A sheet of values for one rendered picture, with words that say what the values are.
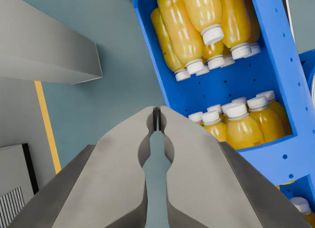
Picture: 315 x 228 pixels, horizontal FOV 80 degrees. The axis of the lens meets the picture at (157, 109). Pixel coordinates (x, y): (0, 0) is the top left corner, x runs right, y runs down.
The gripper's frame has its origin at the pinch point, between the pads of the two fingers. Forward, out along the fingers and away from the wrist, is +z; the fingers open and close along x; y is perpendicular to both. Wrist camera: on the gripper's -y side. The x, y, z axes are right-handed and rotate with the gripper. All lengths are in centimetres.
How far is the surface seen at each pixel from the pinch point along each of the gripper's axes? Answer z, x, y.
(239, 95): 38.7, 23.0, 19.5
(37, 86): 146, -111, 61
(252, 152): 12.0, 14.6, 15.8
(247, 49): 30.0, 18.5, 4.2
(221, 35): 28.2, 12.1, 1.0
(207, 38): 28.5, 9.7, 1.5
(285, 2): 132, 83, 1
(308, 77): 35, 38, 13
